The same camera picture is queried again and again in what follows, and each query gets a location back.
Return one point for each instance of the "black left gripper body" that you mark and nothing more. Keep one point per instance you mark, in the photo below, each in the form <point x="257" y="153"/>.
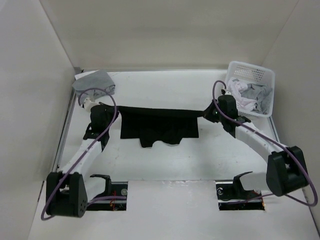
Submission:
<point x="109" y="112"/>

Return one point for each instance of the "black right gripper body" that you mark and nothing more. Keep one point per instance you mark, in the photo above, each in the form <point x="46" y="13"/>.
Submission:
<point x="211" y="115"/>

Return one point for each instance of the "black tank top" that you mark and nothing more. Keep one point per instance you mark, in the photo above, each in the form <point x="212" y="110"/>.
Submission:
<point x="150" y="125"/>

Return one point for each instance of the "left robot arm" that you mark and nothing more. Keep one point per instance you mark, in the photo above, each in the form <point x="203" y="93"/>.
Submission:
<point x="67" y="193"/>

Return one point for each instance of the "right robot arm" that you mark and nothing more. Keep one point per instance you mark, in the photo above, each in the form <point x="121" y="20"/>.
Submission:
<point x="286" y="167"/>

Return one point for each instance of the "pink tank top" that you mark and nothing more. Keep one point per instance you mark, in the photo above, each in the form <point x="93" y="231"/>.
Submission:
<point x="236" y="87"/>

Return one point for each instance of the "folded grey tank top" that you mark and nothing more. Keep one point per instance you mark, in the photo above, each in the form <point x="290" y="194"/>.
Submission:
<point x="89" y="85"/>

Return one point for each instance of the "grey tank top in basket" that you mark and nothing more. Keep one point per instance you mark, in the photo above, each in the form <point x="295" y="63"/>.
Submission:
<point x="262" y="94"/>

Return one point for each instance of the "white plastic basket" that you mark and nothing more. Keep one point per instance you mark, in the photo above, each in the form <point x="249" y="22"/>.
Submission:
<point x="250" y="73"/>

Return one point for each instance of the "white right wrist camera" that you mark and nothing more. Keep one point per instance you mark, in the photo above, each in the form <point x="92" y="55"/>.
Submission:
<point x="224" y="92"/>

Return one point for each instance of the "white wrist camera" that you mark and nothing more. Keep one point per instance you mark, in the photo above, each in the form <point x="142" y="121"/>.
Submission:
<point x="88" y="104"/>
<point x="224" y="92"/>

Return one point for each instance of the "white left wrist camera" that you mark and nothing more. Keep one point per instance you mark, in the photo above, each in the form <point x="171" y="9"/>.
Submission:
<point x="88" y="104"/>

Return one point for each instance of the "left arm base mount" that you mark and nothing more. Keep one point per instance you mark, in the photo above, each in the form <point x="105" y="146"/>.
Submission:
<point x="118" y="189"/>

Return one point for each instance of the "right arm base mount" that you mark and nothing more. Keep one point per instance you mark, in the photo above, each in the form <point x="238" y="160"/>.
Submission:
<point x="231" y="197"/>

